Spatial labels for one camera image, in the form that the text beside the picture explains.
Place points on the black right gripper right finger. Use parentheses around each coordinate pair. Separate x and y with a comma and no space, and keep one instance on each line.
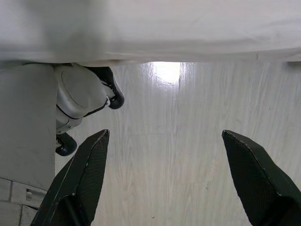
(256,179)

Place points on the cream sheeted mattress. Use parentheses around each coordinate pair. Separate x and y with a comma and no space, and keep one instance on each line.
(150,28)

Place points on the grey robot lower body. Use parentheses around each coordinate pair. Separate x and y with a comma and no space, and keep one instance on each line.
(26,117)

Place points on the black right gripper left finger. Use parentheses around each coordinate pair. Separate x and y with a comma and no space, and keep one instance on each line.
(77,183)

